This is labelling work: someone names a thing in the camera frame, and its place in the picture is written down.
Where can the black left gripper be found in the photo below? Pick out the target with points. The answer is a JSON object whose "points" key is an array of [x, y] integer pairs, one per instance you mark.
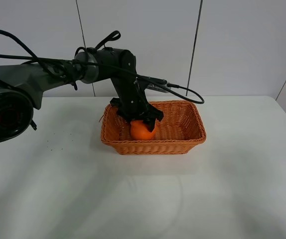
{"points": [[132, 103]]}

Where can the orange mandarin with stem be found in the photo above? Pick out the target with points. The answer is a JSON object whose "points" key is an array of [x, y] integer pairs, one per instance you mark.
{"points": [[140, 131]]}

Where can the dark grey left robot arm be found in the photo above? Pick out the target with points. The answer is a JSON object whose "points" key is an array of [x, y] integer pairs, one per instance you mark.
{"points": [[22, 87]]}

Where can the orange wicker basket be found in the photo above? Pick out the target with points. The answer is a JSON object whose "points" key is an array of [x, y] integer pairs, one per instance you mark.
{"points": [[180, 130]]}

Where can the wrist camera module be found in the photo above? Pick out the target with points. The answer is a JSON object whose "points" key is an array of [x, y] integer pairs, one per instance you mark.
{"points": [[155, 84]]}

